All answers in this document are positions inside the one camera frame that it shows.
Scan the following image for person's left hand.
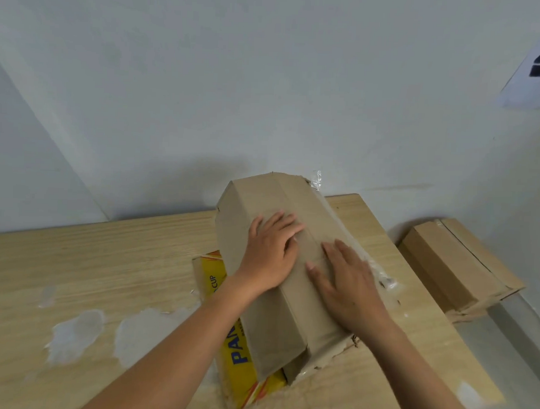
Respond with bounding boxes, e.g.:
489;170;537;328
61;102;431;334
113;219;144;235
231;209;307;297

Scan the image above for person's right hand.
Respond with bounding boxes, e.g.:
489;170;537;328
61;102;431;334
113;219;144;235
303;237;396;337

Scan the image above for brown cardboard box yellow sides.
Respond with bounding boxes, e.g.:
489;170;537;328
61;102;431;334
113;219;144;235
186;166;404;409

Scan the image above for person's left forearm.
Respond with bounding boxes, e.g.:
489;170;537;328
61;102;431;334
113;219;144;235
79;268;262;409

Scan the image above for person's right forearm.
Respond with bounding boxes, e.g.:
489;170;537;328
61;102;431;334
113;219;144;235
353;318;483;409

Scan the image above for light wooden table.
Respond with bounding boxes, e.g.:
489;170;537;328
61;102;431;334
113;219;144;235
0;182;514;409

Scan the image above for white paper recycling sign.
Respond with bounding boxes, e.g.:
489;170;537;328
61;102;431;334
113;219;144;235
496;14;540;111

